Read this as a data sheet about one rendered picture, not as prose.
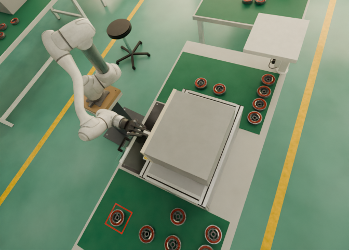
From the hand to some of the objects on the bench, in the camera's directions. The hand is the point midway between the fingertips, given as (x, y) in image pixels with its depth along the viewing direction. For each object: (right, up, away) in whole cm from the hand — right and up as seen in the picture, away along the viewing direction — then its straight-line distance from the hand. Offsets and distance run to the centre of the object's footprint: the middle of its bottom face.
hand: (148, 133), depth 137 cm
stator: (-25, -64, +23) cm, 73 cm away
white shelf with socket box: (+96, +49, +53) cm, 120 cm away
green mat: (+54, +38, +56) cm, 86 cm away
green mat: (0, -72, +14) cm, 73 cm away
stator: (+56, +35, +54) cm, 85 cm away
